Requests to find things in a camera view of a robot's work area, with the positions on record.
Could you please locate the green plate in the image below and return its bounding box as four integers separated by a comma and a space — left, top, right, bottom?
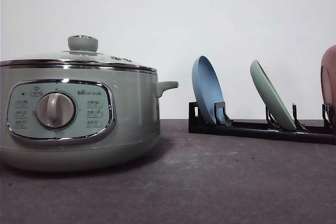
250, 60, 297, 131

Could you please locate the glass steamer lid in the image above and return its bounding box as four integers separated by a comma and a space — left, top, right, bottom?
0, 35, 157, 73

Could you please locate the pink plate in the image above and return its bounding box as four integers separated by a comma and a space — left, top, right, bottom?
320, 44, 336, 124

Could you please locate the blue plate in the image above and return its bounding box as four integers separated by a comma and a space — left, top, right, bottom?
192, 56, 225, 123

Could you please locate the green electric steamer pot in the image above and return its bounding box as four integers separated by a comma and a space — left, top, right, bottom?
1, 66, 178, 170

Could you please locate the black dish rack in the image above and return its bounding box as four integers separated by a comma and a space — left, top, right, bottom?
188, 101, 336, 144

